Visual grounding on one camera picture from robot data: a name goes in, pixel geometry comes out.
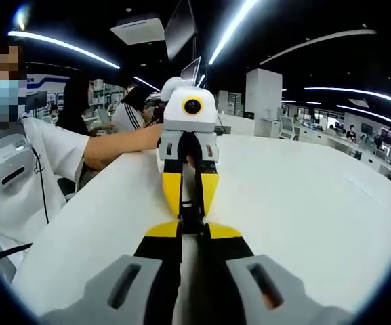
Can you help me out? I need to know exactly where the row of white office desks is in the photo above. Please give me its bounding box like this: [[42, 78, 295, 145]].
[[298, 125, 391, 190]]

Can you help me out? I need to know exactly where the grey chest-worn device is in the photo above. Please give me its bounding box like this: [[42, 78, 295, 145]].
[[0, 130, 36, 196]]

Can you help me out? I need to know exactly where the white office chair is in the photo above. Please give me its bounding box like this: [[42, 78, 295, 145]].
[[279, 116, 300, 140]]

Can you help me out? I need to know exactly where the person in white shirt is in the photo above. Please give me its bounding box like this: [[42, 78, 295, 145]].
[[0, 116, 91, 245]]

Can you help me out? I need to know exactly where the black device cable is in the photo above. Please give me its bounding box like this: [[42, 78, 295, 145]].
[[32, 148, 51, 225]]

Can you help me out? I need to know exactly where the white ceiling air conditioner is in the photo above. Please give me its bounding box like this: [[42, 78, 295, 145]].
[[110, 12, 166, 45]]

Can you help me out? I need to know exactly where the hanging black display screen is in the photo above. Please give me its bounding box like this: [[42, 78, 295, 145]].
[[164, 0, 197, 62]]

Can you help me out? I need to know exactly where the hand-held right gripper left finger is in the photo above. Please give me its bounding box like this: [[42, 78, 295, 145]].
[[41, 221, 184, 325]]

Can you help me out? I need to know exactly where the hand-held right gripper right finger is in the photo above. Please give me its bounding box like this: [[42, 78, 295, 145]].
[[197, 221, 354, 325]]

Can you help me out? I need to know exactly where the black strap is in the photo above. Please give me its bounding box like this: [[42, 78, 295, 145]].
[[0, 242, 35, 262]]

